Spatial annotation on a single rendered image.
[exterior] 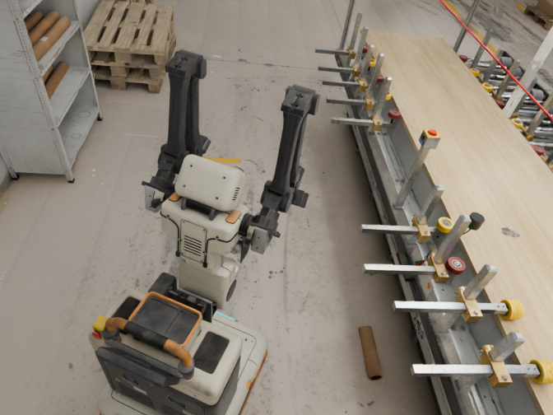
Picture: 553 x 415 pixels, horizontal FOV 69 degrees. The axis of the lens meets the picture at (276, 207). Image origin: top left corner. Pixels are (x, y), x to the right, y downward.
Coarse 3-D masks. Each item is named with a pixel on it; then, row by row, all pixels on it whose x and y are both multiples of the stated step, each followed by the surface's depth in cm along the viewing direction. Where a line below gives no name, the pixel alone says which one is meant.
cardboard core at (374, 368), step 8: (360, 328) 247; (368, 328) 246; (360, 336) 245; (368, 336) 242; (368, 344) 238; (368, 352) 235; (376, 352) 236; (368, 360) 233; (376, 360) 232; (368, 368) 231; (376, 368) 228; (376, 376) 232
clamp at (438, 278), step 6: (432, 258) 186; (432, 264) 185; (438, 264) 184; (438, 270) 181; (444, 270) 182; (432, 276) 185; (438, 276) 180; (444, 276) 179; (438, 282) 182; (444, 282) 182
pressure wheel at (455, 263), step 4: (448, 260) 181; (452, 260) 182; (456, 260) 182; (460, 260) 182; (448, 264) 180; (452, 264) 180; (456, 264) 180; (460, 264) 181; (464, 264) 181; (448, 268) 180; (452, 268) 179; (456, 268) 178; (460, 268) 179; (464, 268) 179; (452, 272) 180; (456, 272) 179; (460, 272) 179
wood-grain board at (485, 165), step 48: (384, 48) 343; (432, 48) 356; (432, 96) 291; (480, 96) 300; (480, 144) 254; (528, 144) 261; (480, 192) 220; (528, 192) 225; (480, 240) 193; (528, 240) 197; (528, 288) 176; (528, 336) 159; (528, 384) 146
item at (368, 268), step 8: (368, 264) 180; (376, 264) 181; (384, 264) 181; (368, 272) 180; (376, 272) 180; (384, 272) 180; (392, 272) 181; (400, 272) 181; (408, 272) 181; (416, 272) 181; (424, 272) 182; (432, 272) 182; (448, 272) 183
